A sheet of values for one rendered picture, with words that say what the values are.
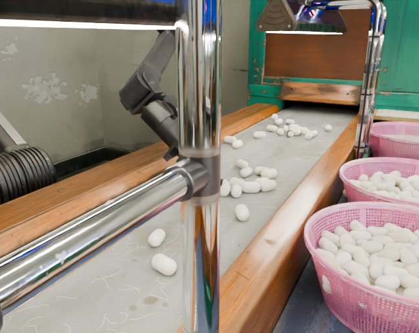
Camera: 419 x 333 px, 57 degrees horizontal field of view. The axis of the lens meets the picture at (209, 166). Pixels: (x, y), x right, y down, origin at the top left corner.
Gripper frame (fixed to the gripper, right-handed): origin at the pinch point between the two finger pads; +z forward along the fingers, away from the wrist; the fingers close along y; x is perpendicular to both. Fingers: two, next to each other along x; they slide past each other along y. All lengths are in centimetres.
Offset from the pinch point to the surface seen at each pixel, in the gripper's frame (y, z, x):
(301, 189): -3.4, 15.1, -13.5
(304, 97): 80, -4, -3
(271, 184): -1.0, 10.7, -8.8
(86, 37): 168, -168, 104
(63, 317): -45.7, 5.0, -2.4
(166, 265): -34.5, 8.5, -7.5
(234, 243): -22.6, 12.9, -8.7
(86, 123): 159, -127, 156
